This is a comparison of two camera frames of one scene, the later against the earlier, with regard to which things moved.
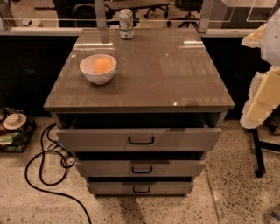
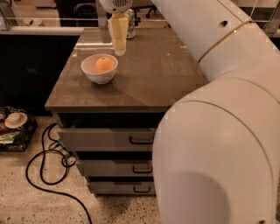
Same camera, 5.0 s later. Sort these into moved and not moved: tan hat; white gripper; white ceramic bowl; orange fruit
Moved: white gripper
Not moved: white ceramic bowl; orange fruit; tan hat
